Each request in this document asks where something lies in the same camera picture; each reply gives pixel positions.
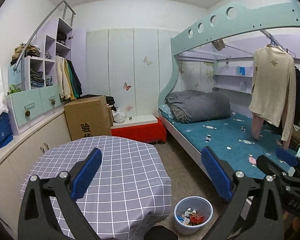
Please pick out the large cardboard box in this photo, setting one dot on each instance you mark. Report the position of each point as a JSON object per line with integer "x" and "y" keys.
{"x": 87, "y": 117}

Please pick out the red covered bench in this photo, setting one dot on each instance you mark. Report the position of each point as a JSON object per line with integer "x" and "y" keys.
{"x": 148, "y": 133}

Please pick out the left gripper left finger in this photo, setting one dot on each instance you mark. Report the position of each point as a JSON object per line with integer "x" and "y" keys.
{"x": 37, "y": 219}

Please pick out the grey folded duvet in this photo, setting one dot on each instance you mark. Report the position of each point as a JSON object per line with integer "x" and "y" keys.
{"x": 191, "y": 106}

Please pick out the hanging clothes on rack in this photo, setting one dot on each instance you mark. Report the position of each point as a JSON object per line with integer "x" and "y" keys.
{"x": 68, "y": 81}

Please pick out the blue shopping bag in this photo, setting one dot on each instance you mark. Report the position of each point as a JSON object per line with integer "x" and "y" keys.
{"x": 6, "y": 134}

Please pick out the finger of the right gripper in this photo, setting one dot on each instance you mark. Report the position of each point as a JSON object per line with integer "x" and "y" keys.
{"x": 284, "y": 155}

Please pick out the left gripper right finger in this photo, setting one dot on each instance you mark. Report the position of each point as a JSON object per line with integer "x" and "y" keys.
{"x": 253, "y": 210}

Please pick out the light blue plastic bucket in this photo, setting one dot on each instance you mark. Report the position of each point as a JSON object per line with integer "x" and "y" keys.
{"x": 187, "y": 206}

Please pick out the white bed frame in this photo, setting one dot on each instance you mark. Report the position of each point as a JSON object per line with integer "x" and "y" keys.
{"x": 185, "y": 144}

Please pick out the grey checked tablecloth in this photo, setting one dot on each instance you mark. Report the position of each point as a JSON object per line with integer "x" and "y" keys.
{"x": 129, "y": 194}

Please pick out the teal bed mattress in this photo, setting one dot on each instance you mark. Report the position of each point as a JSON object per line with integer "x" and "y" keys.
{"x": 231, "y": 140}

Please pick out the white plastic bag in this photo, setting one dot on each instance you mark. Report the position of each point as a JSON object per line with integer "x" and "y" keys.
{"x": 119, "y": 116}

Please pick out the person's black trouser leg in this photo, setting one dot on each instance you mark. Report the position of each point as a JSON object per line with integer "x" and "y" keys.
{"x": 160, "y": 233}

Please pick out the lilac shelf cabinet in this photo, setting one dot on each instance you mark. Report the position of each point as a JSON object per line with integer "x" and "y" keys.
{"x": 35, "y": 82}

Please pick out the beige hanging sweater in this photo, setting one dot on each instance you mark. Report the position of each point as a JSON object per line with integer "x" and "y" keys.
{"x": 273, "y": 91}

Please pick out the red snack bag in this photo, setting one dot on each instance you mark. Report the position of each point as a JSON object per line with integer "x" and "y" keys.
{"x": 196, "y": 219}

